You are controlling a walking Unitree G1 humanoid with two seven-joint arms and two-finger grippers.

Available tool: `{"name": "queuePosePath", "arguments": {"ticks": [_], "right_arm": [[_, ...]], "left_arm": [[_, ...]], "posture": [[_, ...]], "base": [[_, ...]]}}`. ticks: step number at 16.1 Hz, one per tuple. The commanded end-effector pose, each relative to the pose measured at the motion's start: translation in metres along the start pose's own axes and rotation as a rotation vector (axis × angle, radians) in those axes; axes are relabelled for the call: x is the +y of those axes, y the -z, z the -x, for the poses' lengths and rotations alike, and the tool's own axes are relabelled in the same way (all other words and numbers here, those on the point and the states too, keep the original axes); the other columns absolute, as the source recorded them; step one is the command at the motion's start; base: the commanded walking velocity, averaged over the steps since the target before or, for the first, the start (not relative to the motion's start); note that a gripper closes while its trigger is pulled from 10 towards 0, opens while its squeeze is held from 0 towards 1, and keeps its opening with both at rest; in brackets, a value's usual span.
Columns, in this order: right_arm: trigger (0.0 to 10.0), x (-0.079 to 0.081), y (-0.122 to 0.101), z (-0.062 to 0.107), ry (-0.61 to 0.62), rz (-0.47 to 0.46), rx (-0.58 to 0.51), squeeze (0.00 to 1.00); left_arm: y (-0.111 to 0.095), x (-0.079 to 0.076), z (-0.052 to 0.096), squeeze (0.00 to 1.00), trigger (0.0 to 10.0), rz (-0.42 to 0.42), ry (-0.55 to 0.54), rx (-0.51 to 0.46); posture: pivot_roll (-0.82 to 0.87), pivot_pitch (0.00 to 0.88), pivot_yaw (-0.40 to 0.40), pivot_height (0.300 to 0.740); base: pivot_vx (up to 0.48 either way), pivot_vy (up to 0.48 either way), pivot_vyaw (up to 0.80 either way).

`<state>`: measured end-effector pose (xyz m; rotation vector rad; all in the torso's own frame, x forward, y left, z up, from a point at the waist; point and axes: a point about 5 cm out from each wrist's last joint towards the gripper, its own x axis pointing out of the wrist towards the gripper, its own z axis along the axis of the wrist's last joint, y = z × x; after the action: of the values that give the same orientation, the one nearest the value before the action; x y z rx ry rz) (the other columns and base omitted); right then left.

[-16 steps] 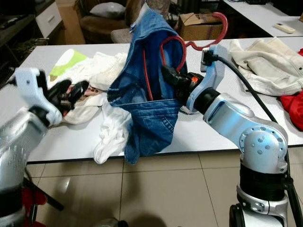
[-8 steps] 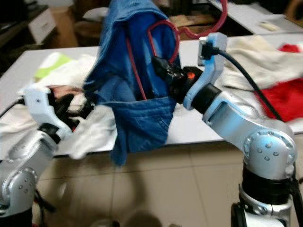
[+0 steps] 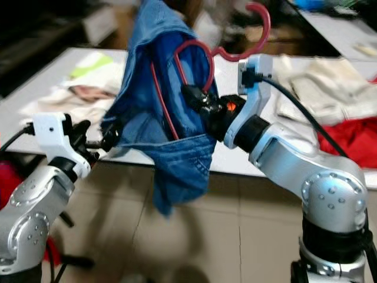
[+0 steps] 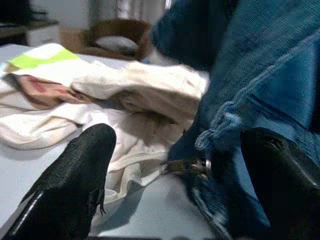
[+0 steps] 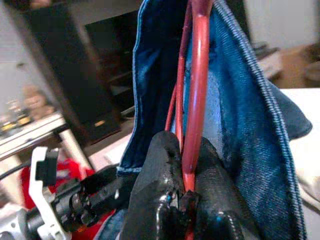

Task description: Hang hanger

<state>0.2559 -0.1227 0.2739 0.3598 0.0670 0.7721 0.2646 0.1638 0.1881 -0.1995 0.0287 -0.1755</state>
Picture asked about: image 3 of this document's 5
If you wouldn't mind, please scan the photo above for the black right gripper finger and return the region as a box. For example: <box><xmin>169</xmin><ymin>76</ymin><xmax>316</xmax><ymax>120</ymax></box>
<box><xmin>180</xmin><ymin>90</ymin><xmax>207</xmax><ymax>114</ymax></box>
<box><xmin>184</xmin><ymin>84</ymin><xmax>213</xmax><ymax>106</ymax></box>

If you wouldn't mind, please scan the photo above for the blue denim jacket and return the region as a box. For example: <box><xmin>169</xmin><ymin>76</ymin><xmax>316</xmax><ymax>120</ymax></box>
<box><xmin>100</xmin><ymin>0</ymin><xmax>219</xmax><ymax>218</ymax></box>

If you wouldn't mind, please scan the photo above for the red plastic hanger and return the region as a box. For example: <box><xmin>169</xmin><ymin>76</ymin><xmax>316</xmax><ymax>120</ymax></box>
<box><xmin>149</xmin><ymin>2</ymin><xmax>272</xmax><ymax>141</ymax></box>

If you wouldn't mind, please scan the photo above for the lime green cloth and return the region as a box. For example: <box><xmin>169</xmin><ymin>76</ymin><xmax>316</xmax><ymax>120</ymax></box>
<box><xmin>71</xmin><ymin>54</ymin><xmax>115</xmax><ymax>80</ymax></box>

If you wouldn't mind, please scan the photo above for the brown cardboard box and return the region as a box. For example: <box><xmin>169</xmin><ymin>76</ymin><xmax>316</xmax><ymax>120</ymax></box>
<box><xmin>268</xmin><ymin>24</ymin><xmax>307</xmax><ymax>57</ymax></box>

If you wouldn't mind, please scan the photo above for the white drawer unit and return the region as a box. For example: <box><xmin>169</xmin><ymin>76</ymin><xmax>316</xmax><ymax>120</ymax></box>
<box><xmin>82</xmin><ymin>5</ymin><xmax>118</xmax><ymax>45</ymax></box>

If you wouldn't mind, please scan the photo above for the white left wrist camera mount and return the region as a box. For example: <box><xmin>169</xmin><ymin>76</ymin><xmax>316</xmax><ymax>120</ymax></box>
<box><xmin>32</xmin><ymin>112</ymin><xmax>77</xmax><ymax>180</ymax></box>

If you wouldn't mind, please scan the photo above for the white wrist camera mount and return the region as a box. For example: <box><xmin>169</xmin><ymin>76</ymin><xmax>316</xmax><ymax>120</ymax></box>
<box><xmin>224</xmin><ymin>54</ymin><xmax>273</xmax><ymax>149</ymax></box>
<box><xmin>32</xmin><ymin>112</ymin><xmax>77</xmax><ymax>180</ymax></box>

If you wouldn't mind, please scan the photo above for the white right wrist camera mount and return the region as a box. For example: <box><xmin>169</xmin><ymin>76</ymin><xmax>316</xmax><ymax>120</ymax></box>
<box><xmin>224</xmin><ymin>54</ymin><xmax>273</xmax><ymax>149</ymax></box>

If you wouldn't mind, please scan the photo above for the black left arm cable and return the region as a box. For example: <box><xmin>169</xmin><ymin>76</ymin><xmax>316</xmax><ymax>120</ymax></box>
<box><xmin>0</xmin><ymin>123</ymin><xmax>36</xmax><ymax>151</ymax></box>

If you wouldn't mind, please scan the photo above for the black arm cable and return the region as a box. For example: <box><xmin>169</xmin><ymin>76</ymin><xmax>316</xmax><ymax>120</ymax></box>
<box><xmin>0</xmin><ymin>123</ymin><xmax>36</xmax><ymax>151</ymax></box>
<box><xmin>254</xmin><ymin>72</ymin><xmax>354</xmax><ymax>160</ymax></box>

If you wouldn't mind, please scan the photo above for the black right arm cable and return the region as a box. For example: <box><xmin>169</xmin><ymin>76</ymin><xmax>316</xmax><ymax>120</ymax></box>
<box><xmin>254</xmin><ymin>72</ymin><xmax>354</xmax><ymax>160</ymax></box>

